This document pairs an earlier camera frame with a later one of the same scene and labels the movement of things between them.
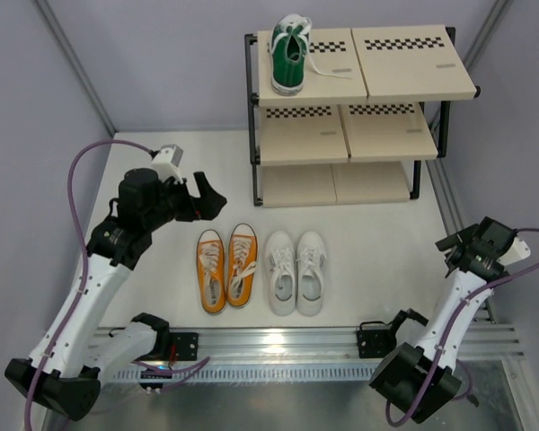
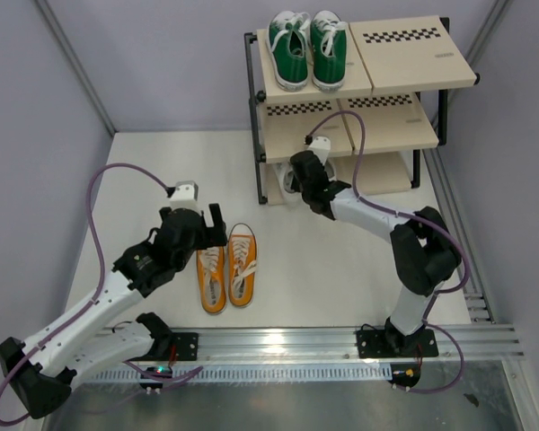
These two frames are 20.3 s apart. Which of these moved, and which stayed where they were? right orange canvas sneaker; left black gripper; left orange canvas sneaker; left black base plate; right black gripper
Moved: right black gripper; left black gripper
Stayed: left orange canvas sneaker; right orange canvas sneaker; left black base plate
